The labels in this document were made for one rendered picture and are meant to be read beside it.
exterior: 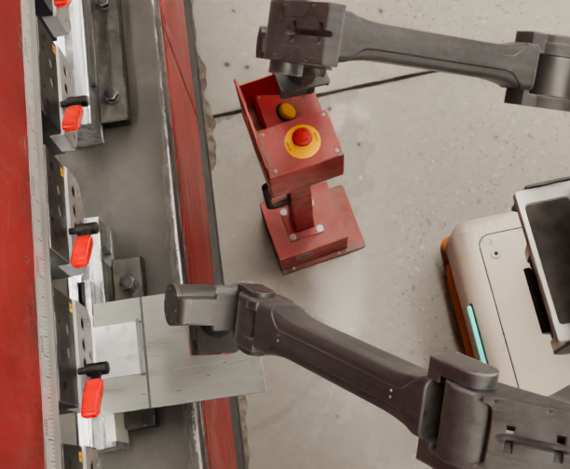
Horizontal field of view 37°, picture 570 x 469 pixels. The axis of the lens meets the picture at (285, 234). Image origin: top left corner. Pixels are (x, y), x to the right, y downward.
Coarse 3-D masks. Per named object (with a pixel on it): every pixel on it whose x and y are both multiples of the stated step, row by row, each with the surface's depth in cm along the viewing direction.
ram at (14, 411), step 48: (0, 0) 107; (0, 48) 104; (0, 96) 101; (0, 144) 99; (0, 192) 96; (0, 240) 94; (0, 288) 92; (48, 288) 109; (0, 336) 90; (48, 336) 107; (0, 384) 88; (0, 432) 86
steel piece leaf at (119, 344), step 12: (120, 324) 139; (132, 324) 138; (96, 336) 138; (108, 336) 138; (120, 336) 138; (132, 336) 138; (96, 348) 138; (108, 348) 138; (120, 348) 138; (132, 348) 137; (96, 360) 137; (108, 360) 137; (120, 360) 137; (132, 360) 137; (120, 372) 136; (132, 372) 136
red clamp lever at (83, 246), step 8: (80, 224) 121; (88, 224) 121; (96, 224) 121; (72, 232) 121; (80, 232) 121; (88, 232) 120; (96, 232) 121; (80, 240) 118; (88, 240) 118; (80, 248) 116; (88, 248) 116; (72, 256) 115; (80, 256) 115; (88, 256) 116; (72, 264) 115; (80, 264) 114
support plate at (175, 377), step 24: (96, 312) 140; (120, 312) 139; (144, 312) 139; (168, 336) 138; (144, 360) 137; (168, 360) 137; (192, 360) 136; (216, 360) 136; (240, 360) 136; (120, 384) 136; (144, 384) 136; (168, 384) 136; (192, 384) 135; (216, 384) 135; (240, 384) 135; (264, 384) 135; (120, 408) 135; (144, 408) 135
